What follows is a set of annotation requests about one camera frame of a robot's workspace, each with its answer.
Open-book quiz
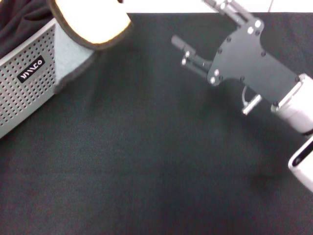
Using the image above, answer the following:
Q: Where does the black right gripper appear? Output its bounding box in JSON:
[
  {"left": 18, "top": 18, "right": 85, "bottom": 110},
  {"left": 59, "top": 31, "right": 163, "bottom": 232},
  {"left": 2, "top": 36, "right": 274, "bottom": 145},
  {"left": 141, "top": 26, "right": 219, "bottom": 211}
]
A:
[{"left": 171, "top": 0, "right": 304, "bottom": 109}]

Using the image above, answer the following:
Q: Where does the yellow grey towel black trim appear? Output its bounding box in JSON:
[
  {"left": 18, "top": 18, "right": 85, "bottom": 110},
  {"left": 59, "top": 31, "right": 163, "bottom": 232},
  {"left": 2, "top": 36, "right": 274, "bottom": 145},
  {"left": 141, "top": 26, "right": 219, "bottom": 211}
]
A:
[{"left": 47, "top": 0, "right": 134, "bottom": 95}]

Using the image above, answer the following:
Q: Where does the black tablecloth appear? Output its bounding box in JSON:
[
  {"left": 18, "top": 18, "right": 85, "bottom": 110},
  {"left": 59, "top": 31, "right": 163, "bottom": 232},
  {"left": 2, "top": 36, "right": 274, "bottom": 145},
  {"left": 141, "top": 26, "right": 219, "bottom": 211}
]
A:
[{"left": 0, "top": 12, "right": 313, "bottom": 235}]

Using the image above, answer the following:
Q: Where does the grey perforated storage box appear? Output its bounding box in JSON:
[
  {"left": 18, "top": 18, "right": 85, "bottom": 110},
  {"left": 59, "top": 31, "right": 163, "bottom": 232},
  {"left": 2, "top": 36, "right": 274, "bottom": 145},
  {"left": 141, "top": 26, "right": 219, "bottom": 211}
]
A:
[{"left": 0, "top": 19, "right": 59, "bottom": 140}]

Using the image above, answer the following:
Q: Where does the black cloth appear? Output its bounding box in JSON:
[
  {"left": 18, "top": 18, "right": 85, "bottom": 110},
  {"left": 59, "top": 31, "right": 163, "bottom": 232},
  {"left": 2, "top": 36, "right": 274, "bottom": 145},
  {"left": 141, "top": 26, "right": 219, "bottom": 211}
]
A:
[{"left": 0, "top": 0, "right": 54, "bottom": 60}]

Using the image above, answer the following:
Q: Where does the grey gripper cable with connector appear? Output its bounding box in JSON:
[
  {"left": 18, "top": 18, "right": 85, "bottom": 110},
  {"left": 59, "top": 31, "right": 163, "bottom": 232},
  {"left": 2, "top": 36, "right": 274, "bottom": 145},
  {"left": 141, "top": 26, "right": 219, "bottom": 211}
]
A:
[{"left": 241, "top": 85, "right": 263, "bottom": 115}]

